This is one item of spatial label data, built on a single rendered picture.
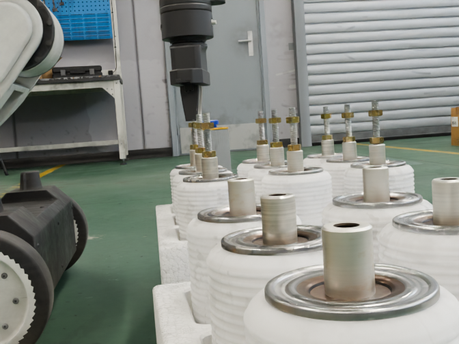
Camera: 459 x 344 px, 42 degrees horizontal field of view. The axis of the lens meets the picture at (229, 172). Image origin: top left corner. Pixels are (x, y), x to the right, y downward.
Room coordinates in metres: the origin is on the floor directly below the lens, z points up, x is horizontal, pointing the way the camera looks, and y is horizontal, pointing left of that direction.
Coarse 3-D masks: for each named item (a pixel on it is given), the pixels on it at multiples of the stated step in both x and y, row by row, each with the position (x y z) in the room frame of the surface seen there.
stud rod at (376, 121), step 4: (376, 100) 0.83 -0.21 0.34; (372, 104) 0.84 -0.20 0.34; (376, 104) 0.83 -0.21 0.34; (372, 108) 0.84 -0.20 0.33; (376, 108) 0.83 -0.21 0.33; (376, 116) 0.83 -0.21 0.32; (372, 120) 0.84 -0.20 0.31; (376, 120) 0.83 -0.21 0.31; (376, 124) 0.83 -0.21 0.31; (376, 128) 0.83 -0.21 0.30; (376, 132) 0.83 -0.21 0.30; (376, 136) 0.83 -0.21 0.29; (376, 144) 0.83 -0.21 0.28
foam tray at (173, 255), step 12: (168, 204) 1.11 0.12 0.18; (156, 216) 0.98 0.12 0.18; (168, 216) 0.96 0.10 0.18; (168, 228) 0.85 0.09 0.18; (168, 240) 0.76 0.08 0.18; (168, 252) 0.72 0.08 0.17; (180, 252) 0.73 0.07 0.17; (168, 264) 0.72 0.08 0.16; (180, 264) 0.73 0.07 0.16; (168, 276) 0.72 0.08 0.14; (180, 276) 0.73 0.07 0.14
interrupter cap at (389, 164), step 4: (388, 160) 0.86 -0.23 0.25; (392, 160) 0.86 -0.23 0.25; (396, 160) 0.85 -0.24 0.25; (400, 160) 0.85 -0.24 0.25; (352, 164) 0.83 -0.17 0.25; (356, 164) 0.85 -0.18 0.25; (360, 164) 0.83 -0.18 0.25; (364, 164) 0.85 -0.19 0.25; (368, 164) 0.85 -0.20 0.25; (384, 164) 0.80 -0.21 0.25; (388, 164) 0.80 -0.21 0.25; (392, 164) 0.80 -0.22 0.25; (396, 164) 0.80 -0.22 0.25; (400, 164) 0.81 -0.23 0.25; (404, 164) 0.82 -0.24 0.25; (356, 168) 0.82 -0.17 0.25; (360, 168) 0.82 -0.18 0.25
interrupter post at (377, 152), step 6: (372, 144) 0.84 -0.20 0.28; (384, 144) 0.83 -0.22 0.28; (372, 150) 0.83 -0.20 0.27; (378, 150) 0.83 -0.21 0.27; (384, 150) 0.83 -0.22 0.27; (372, 156) 0.83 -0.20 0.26; (378, 156) 0.83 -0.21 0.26; (384, 156) 0.83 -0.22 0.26; (372, 162) 0.83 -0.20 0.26; (378, 162) 0.83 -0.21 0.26; (384, 162) 0.83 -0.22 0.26
